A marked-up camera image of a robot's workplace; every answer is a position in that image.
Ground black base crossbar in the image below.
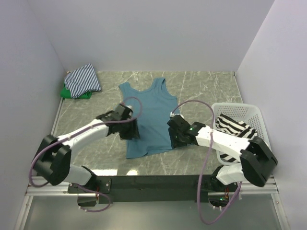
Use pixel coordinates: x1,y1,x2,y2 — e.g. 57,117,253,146
95,174,216,205

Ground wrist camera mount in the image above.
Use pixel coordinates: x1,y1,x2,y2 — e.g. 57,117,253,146
170,112,177,118
120,102,132,110

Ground teal blue tank top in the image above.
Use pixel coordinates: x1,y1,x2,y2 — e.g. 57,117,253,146
119,78,178,159

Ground black white striped top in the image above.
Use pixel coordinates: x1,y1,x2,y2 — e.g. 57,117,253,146
214,113,260,163

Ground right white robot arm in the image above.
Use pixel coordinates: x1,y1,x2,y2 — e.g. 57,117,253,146
167,114,278,191

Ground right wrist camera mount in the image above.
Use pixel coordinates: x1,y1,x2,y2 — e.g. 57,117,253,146
170,112,177,118

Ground white plastic laundry basket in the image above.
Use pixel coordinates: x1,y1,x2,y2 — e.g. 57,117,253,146
212,103,271,165

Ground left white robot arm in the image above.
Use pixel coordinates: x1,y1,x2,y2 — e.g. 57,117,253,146
30,103,140,193

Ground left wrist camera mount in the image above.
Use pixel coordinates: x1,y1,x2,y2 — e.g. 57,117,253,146
120,102,132,110

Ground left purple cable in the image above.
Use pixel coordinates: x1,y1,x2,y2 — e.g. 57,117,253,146
28,96,142,213

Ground blue white striped folded top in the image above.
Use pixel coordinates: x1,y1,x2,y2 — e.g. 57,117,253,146
64,63,102,99

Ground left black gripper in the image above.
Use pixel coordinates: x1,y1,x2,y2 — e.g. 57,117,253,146
118,116,140,139

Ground green folded top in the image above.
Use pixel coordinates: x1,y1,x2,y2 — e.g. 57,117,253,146
59,83,93,99

